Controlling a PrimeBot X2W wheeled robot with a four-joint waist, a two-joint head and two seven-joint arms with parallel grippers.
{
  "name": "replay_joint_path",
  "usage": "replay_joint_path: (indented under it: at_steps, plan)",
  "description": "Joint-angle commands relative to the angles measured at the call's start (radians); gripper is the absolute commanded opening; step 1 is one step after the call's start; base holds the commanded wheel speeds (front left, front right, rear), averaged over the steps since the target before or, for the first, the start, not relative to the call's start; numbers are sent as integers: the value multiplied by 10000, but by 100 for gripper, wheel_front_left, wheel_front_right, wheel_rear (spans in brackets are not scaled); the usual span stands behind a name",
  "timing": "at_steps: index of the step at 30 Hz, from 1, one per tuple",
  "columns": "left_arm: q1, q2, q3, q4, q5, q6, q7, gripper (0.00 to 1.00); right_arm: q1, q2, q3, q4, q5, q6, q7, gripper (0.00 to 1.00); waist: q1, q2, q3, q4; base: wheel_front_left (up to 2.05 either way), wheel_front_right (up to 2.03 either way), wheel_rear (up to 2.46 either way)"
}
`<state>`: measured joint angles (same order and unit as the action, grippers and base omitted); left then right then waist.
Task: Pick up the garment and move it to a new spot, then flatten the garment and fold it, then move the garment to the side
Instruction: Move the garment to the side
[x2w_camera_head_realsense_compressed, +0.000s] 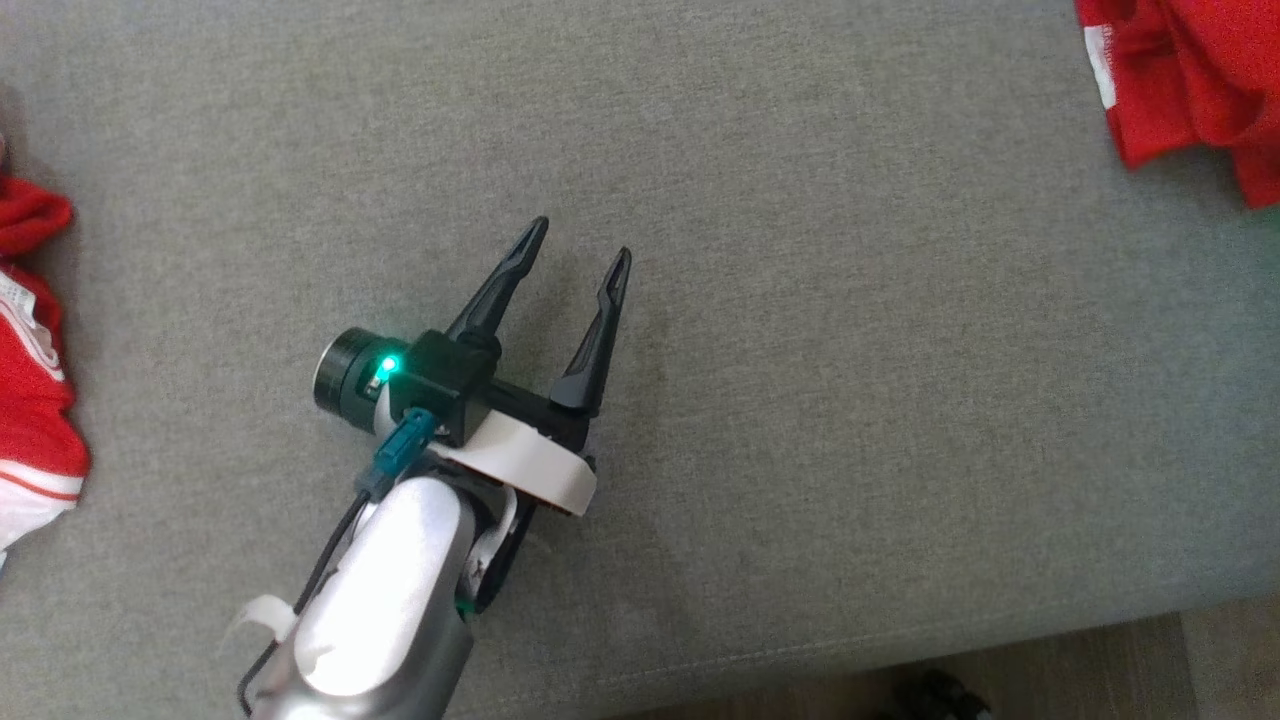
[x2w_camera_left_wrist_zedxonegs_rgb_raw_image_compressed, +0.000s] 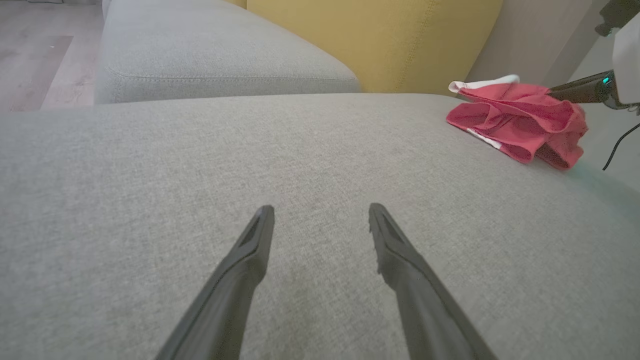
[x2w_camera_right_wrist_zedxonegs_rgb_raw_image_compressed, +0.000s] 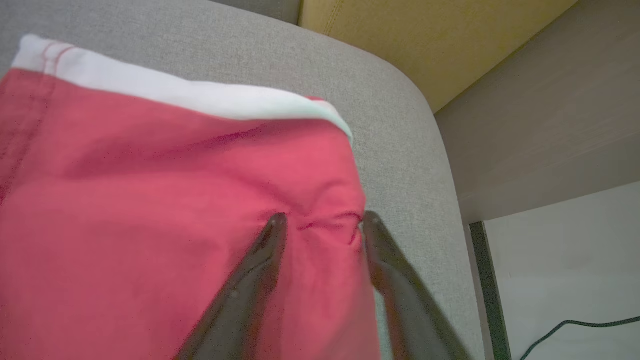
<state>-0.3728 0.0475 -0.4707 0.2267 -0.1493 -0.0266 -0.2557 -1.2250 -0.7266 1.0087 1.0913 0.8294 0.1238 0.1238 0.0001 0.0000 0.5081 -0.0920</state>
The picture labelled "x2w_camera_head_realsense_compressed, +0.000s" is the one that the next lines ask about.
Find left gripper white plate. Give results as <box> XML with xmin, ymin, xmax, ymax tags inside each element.
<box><xmin>430</xmin><ymin>216</ymin><xmax>633</xmax><ymax>518</ymax></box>

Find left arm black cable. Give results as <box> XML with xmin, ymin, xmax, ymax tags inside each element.
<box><xmin>238</xmin><ymin>485</ymin><xmax>401</xmax><ymax>716</ymax></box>

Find red and white jersey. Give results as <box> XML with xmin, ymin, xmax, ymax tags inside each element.
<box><xmin>0</xmin><ymin>175</ymin><xmax>93</xmax><ymax>576</ymax></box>

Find left teal cable connector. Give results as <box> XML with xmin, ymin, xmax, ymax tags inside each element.
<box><xmin>372</xmin><ymin>408</ymin><xmax>439</xmax><ymax>499</ymax></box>

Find grey sofa seat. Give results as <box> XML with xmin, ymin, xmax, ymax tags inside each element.
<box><xmin>0</xmin><ymin>0</ymin><xmax>1280</xmax><ymax>720</ymax></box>

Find red basketball shorts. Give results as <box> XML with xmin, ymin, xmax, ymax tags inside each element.
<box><xmin>1075</xmin><ymin>0</ymin><xmax>1280</xmax><ymax>211</ymax></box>

